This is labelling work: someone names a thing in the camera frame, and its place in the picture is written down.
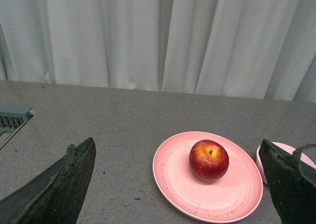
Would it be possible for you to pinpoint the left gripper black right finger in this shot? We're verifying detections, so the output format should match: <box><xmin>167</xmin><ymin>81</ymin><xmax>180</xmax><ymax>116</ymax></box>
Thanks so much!
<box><xmin>259</xmin><ymin>139</ymin><xmax>316</xmax><ymax>224</ymax></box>

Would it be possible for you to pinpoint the white curtain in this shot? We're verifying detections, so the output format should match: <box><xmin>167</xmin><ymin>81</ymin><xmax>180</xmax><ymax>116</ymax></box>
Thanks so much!
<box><xmin>0</xmin><ymin>0</ymin><xmax>316</xmax><ymax>102</ymax></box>

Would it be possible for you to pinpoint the pink bowl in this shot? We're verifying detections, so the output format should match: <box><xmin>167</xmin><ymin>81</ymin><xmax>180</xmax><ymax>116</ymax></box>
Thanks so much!
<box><xmin>255</xmin><ymin>142</ymin><xmax>316</xmax><ymax>185</ymax></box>

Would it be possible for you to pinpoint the red apple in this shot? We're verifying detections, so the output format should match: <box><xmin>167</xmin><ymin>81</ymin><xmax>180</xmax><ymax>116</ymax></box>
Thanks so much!
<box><xmin>189</xmin><ymin>140</ymin><xmax>230</xmax><ymax>184</ymax></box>

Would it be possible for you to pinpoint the pink plate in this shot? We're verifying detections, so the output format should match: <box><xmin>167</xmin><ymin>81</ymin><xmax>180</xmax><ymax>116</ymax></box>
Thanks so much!
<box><xmin>153</xmin><ymin>131</ymin><xmax>263</xmax><ymax>224</ymax></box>

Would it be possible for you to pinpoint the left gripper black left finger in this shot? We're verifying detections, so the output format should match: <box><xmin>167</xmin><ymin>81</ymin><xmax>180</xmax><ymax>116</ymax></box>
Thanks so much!
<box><xmin>0</xmin><ymin>138</ymin><xmax>96</xmax><ymax>224</ymax></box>

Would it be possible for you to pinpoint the grey-green vented box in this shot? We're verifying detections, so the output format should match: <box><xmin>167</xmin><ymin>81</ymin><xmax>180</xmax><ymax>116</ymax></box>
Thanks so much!
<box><xmin>0</xmin><ymin>104</ymin><xmax>35</xmax><ymax>149</ymax></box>

